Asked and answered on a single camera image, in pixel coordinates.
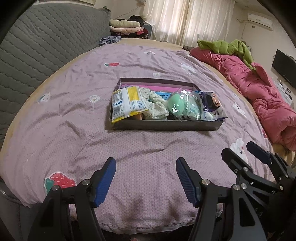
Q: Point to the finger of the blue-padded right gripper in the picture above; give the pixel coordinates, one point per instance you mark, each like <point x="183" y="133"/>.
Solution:
<point x="261" y="152"/>
<point x="238" y="162"/>

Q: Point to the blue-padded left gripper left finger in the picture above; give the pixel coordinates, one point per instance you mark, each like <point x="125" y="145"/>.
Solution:
<point x="68" y="214"/>

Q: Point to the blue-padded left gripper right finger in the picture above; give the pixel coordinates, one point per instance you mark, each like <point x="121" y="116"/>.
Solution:
<point x="239" y="220"/>

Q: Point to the cartoon doll face packet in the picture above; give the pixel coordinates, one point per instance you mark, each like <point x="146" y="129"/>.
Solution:
<point x="210" y="106"/>

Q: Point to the green sponge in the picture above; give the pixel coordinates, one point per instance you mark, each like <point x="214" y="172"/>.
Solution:
<point x="177" y="104"/>

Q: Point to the white floral scrunchie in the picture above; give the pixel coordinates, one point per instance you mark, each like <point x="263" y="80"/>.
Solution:
<point x="156" y="105"/>

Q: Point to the yellow white wipes packet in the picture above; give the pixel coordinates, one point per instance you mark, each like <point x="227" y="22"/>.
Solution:
<point x="127" y="102"/>

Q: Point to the peach makeup sponge egg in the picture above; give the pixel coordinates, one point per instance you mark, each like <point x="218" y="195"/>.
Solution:
<point x="138" y="117"/>

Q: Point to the pink quilted comforter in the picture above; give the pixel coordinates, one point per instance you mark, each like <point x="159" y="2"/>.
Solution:
<point x="276" y="116"/>

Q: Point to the green tissue pack in box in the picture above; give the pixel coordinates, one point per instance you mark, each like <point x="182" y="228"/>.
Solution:
<point x="192" y="110"/>

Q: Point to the white cabinet with items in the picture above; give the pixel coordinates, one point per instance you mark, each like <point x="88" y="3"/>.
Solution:
<point x="285" y="93"/>

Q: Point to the shallow purple cardboard box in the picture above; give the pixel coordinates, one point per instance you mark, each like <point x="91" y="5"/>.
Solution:
<point x="162" y="125"/>

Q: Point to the pink blue children's book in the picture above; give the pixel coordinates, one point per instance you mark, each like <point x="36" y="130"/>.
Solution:
<point x="160" y="87"/>

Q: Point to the lilac patterned bed sheet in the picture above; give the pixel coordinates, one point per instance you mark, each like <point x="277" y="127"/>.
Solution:
<point x="63" y="130"/>

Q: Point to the green fleece garment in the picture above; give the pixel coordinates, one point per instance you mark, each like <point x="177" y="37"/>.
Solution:
<point x="235" y="48"/>

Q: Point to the white window curtains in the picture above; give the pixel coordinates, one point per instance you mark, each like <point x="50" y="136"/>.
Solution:
<point x="186" y="22"/>

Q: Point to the blue patterned cloth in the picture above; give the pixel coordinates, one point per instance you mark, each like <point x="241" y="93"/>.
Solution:
<point x="109" y="40"/>

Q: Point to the stack of folded clothes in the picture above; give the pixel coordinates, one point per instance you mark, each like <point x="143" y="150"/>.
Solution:
<point x="134" y="27"/>

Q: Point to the grey quilted sofa cover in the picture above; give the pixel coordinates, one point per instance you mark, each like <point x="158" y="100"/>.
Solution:
<point x="41" y="41"/>

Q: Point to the black wall television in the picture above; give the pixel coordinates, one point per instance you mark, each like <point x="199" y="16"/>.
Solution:
<point x="285" y="66"/>

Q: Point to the white wall air conditioner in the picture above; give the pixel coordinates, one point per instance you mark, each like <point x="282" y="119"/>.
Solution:
<point x="265" y="22"/>

